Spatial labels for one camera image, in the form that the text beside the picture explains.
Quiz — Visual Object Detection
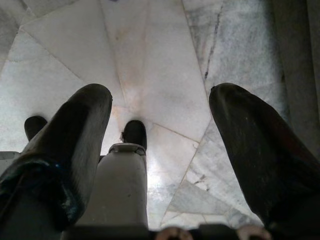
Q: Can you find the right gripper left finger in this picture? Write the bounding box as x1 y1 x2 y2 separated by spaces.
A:
0 83 113 240

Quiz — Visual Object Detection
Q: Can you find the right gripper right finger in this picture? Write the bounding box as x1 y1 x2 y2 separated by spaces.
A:
208 82 320 240

